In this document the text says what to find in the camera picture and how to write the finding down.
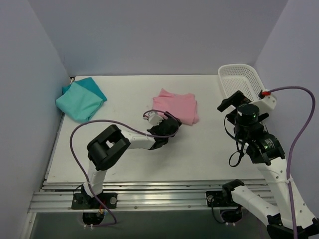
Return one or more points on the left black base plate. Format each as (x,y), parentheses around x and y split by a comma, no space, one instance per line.
(84,202)

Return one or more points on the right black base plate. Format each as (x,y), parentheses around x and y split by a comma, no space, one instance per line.
(221,199)

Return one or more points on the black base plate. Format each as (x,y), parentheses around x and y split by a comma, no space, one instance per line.
(221,199)
(84,202)

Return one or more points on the pink t shirt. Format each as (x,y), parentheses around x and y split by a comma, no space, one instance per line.
(182,106)

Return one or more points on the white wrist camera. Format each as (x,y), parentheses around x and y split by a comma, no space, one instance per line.
(153,118)
(266,101)

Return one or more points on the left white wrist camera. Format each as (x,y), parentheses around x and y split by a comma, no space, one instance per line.
(153,118)

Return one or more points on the white plastic basket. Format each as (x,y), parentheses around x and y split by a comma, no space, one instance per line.
(243,77)

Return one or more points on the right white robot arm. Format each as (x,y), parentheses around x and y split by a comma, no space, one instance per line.
(289,218)

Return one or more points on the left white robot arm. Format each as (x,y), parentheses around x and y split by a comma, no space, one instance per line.
(107,148)

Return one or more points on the aluminium rail frame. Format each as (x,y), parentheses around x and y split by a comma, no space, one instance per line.
(174,177)

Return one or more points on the teal folded t shirt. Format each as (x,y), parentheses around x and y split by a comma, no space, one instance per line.
(81,99)

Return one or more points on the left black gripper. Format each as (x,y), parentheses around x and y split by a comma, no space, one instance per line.
(170,123)

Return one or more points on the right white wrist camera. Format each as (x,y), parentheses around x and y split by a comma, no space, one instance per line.
(266,101)

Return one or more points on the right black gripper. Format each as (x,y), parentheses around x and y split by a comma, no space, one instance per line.
(231,101)

